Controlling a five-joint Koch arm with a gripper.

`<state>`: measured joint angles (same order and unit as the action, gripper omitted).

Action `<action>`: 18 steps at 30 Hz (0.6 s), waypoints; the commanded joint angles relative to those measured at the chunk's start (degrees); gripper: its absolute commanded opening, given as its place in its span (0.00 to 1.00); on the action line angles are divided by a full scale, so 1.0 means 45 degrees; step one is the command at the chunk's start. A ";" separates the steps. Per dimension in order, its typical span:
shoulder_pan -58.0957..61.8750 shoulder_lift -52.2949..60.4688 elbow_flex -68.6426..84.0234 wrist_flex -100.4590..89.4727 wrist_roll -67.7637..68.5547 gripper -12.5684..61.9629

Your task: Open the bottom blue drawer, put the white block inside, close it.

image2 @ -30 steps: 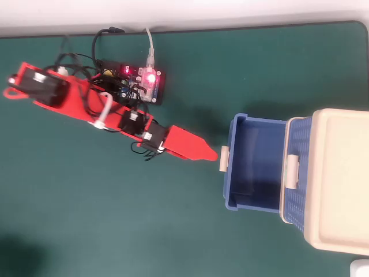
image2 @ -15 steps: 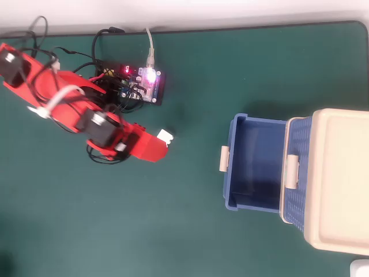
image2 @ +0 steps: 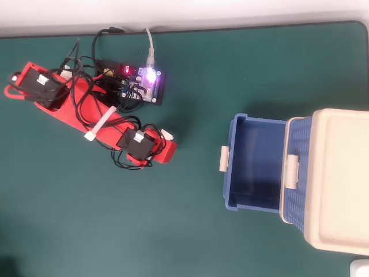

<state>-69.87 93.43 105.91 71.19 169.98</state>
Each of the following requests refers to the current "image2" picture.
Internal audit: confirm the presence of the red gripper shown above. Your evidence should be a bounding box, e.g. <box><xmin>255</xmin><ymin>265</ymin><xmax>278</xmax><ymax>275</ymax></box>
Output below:
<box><xmin>153</xmin><ymin>137</ymin><xmax>178</xmax><ymax>166</ymax></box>

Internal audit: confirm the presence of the blue wicker-pattern drawer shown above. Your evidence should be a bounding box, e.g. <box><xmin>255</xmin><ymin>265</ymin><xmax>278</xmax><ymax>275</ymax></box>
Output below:
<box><xmin>217</xmin><ymin>113</ymin><xmax>288</xmax><ymax>214</ymax></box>

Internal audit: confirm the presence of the motor controller circuit board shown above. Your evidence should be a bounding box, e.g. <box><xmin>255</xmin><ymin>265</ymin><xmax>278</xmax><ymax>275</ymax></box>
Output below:
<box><xmin>96</xmin><ymin>59</ymin><xmax>167</xmax><ymax>107</ymax></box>

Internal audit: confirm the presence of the white zip tie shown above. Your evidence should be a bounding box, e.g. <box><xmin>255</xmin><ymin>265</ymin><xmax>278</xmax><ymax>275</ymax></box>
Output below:
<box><xmin>59</xmin><ymin>65</ymin><xmax>74</xmax><ymax>79</ymax></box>
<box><xmin>84</xmin><ymin>106</ymin><xmax>118</xmax><ymax>142</ymax></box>

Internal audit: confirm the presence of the green table mat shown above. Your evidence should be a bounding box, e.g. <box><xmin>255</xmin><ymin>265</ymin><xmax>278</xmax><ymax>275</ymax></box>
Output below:
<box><xmin>0</xmin><ymin>20</ymin><xmax>369</xmax><ymax>277</ymax></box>

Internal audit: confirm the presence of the white box corner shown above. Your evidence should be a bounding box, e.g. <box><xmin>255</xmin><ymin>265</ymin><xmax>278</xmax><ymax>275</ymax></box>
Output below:
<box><xmin>349</xmin><ymin>259</ymin><xmax>369</xmax><ymax>277</ymax></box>

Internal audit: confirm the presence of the black servo cable bundle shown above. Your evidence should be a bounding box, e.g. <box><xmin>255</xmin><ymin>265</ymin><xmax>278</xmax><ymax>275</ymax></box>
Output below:
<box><xmin>24</xmin><ymin>37</ymin><xmax>174</xmax><ymax>171</ymax></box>

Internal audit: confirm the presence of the white USB cable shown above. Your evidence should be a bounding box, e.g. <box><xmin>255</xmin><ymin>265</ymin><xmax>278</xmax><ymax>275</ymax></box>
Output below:
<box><xmin>145</xmin><ymin>27</ymin><xmax>156</xmax><ymax>69</ymax></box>

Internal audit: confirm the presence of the blue drawer with taped handle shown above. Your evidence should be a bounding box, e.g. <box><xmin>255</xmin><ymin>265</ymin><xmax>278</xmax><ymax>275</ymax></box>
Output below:
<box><xmin>280</xmin><ymin>115</ymin><xmax>314</xmax><ymax>234</ymax></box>

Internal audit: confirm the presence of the black power cable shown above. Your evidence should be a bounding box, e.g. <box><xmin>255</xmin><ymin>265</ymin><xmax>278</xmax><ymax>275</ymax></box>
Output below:
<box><xmin>92</xmin><ymin>26</ymin><xmax>125</xmax><ymax>69</ymax></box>

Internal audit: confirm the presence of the red wire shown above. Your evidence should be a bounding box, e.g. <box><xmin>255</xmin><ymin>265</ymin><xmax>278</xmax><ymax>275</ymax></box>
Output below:
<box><xmin>4</xmin><ymin>85</ymin><xmax>27</xmax><ymax>100</ymax></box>

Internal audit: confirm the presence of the beige plastic drawer cabinet frame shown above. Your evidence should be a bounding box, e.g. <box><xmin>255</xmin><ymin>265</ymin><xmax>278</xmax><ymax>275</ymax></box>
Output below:
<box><xmin>280</xmin><ymin>108</ymin><xmax>369</xmax><ymax>257</ymax></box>

